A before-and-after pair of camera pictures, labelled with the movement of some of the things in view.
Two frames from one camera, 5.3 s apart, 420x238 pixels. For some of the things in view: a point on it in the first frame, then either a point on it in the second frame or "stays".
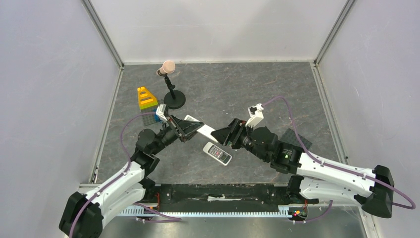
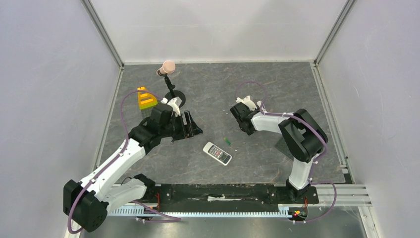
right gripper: x=234 y=133 -> x=238 y=113
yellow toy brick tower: x=145 y=99 stays
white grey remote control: x=217 y=153 stays
